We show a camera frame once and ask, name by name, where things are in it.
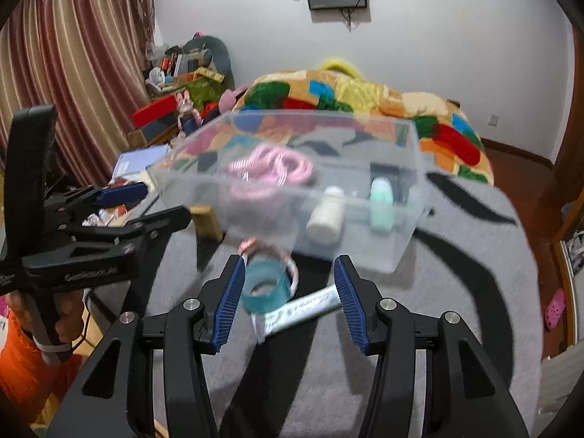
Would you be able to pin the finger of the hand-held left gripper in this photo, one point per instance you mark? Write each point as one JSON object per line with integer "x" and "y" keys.
{"x": 121, "y": 194}
{"x": 155, "y": 224}

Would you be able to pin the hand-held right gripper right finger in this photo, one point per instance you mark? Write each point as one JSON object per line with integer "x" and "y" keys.
{"x": 349, "y": 305}

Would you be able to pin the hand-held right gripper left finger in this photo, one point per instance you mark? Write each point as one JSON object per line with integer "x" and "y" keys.
{"x": 230, "y": 303}

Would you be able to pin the teal tape roll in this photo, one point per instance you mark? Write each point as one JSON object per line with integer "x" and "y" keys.
{"x": 267, "y": 299}

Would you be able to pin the clear plastic storage box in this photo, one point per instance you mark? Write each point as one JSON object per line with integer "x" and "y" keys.
{"x": 365, "y": 255}

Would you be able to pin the person's orange-sleeved left forearm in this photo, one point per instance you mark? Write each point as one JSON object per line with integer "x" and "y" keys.
{"x": 23, "y": 374}

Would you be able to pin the person's left hand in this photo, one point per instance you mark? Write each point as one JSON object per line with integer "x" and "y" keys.
{"x": 69, "y": 319}

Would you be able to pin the snack wrappers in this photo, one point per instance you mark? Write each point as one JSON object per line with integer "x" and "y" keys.
{"x": 105, "y": 218}

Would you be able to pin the blue notebook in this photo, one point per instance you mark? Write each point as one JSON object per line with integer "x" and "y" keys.
{"x": 139, "y": 159}

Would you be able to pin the white green tube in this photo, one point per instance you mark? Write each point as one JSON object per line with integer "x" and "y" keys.
{"x": 301, "y": 310}

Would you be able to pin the wooden block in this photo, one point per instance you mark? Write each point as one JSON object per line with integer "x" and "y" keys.
{"x": 207, "y": 226}

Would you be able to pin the red box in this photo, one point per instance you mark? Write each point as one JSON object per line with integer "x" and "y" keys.
{"x": 153, "y": 112}

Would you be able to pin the small white bottle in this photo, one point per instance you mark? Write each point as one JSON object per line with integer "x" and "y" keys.
{"x": 325, "y": 219}

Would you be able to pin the small mint green bottle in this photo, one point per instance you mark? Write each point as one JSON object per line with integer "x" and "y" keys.
{"x": 381, "y": 210}

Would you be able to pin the pink bunny bottle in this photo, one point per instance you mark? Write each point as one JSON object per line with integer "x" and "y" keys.
{"x": 186, "y": 116}

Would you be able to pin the grey black patterned blanket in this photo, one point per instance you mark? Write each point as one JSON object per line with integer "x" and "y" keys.
{"x": 456, "y": 292}

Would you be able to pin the striped pink beige curtain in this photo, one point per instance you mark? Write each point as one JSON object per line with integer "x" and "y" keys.
{"x": 77, "y": 64}

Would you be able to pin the pink plush toy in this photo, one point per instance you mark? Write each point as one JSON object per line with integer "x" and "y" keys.
{"x": 230, "y": 98}

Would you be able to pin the yellow green carton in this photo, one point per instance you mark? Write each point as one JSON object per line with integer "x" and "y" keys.
{"x": 210, "y": 74}

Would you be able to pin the pink slipper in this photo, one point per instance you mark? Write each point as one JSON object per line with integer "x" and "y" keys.
{"x": 555, "y": 310}

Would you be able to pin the colourful patchwork blanket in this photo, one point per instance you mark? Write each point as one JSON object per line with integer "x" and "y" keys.
{"x": 365, "y": 96}

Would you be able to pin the wall socket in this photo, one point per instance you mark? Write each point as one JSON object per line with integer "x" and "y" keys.
{"x": 493, "y": 120}

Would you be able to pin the wooden bed frame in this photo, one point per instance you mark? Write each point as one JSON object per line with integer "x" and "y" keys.
{"x": 568, "y": 146}

